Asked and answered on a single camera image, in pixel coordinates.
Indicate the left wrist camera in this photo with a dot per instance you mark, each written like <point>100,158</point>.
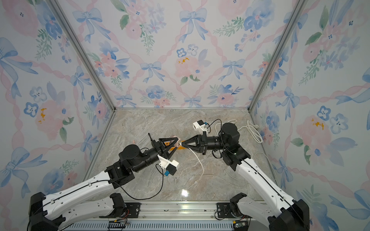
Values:
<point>169,167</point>

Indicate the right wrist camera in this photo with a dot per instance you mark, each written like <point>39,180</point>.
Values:
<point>200,126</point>

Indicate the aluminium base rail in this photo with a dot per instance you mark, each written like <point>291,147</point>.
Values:
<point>179,216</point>

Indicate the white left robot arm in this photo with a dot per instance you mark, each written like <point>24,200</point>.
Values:
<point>57,211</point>

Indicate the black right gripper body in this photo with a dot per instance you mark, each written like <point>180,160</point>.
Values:
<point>211,143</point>

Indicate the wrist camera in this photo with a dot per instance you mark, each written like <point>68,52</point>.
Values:
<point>200,126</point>
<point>169,167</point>

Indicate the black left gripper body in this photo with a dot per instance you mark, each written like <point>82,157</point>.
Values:
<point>158,149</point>

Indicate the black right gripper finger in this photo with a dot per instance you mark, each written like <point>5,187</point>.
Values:
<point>195,148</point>
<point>193,140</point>

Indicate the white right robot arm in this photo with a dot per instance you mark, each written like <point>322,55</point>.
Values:
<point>281,212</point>

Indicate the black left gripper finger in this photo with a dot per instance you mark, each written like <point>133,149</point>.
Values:
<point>169,141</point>
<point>168,152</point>

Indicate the orange power strip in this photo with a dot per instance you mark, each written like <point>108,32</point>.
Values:
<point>179,148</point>

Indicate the pink charger adapter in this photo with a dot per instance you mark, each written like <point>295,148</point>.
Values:
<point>177,144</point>

